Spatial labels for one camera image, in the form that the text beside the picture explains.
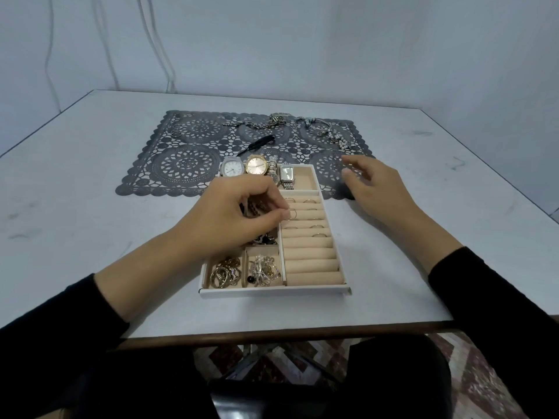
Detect silver rectangular wristwatch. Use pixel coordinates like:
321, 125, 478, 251
278, 164, 297, 190

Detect black chair seat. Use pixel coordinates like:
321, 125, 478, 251
208, 378, 352, 419

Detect white jewelry organizer tray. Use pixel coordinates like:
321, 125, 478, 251
199, 164, 352, 299

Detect pearl bead bracelet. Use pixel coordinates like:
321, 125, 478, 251
315, 125, 351, 150

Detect pile of gold hoop earrings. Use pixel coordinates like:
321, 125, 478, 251
209, 256, 243, 289

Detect grey lace placemat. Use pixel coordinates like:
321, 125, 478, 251
115, 110, 375, 200

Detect gold round wristwatch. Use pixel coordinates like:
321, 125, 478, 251
244, 154, 270, 176

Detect grey wall cable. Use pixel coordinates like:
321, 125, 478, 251
43, 0, 63, 113

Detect person's right forearm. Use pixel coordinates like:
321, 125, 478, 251
390, 207, 559, 419

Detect tangled gold silver chains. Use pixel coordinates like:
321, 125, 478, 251
261, 112, 293, 128

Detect white square wristwatch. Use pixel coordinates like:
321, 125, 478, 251
219, 156, 245, 178

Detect person's left hand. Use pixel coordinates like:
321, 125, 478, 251
177, 174, 291, 263

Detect black hair clip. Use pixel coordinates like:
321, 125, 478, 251
236, 134, 277, 157

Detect person's right hand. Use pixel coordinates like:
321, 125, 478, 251
340, 154, 423, 230

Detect white wall cable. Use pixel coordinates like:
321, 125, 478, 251
135, 0, 178, 94

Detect person's left forearm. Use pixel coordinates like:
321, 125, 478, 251
0, 224, 211, 406

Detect person's right leg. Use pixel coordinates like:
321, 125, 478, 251
347, 334, 453, 419

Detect pile of silver jewelry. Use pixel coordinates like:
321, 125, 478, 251
246, 255, 283, 288

